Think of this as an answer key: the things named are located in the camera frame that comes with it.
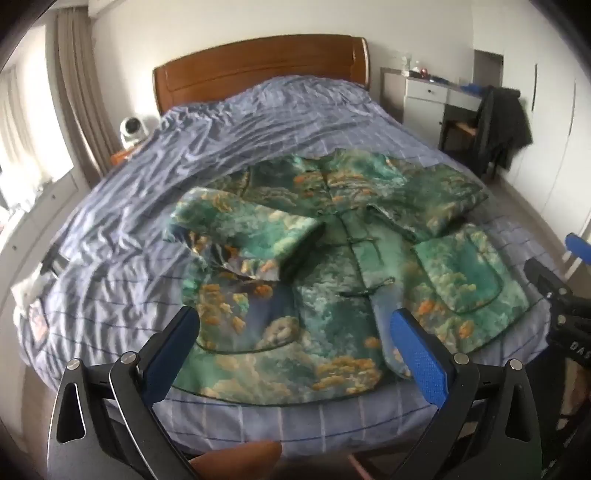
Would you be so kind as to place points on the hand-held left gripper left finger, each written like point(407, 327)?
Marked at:
point(176, 348)

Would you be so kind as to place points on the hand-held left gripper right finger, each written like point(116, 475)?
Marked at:
point(415, 360)

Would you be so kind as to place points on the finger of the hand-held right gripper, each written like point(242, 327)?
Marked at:
point(545, 279)
point(579, 249)

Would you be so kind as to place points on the green patterned padded jacket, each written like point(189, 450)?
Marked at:
point(323, 323)

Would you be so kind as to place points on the person's right forearm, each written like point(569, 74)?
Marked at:
point(577, 387)

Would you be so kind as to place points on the person's left hand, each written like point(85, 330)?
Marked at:
point(235, 459)

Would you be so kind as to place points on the white wardrobe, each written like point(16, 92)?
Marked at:
point(558, 138)

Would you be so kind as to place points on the chair with black coat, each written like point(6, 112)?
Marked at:
point(498, 124)

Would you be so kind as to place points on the wooden chair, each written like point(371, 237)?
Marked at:
point(459, 131)

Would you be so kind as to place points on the small blue item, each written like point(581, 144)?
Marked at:
point(472, 87)

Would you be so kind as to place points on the white window cabinet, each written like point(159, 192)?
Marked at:
point(55, 196)

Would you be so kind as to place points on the orange wooden nightstand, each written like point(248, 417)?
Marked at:
point(121, 157)

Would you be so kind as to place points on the white desk with drawers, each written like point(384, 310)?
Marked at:
point(425, 94)

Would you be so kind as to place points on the small white fan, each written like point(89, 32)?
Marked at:
point(134, 130)

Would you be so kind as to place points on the bed with blue checked sheet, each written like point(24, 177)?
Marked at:
point(277, 120)

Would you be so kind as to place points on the sheer white curtain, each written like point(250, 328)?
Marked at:
point(23, 138)

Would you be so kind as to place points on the beige curtain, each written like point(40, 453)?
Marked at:
point(78, 83)

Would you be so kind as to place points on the brown wooden headboard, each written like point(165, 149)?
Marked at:
point(258, 64)

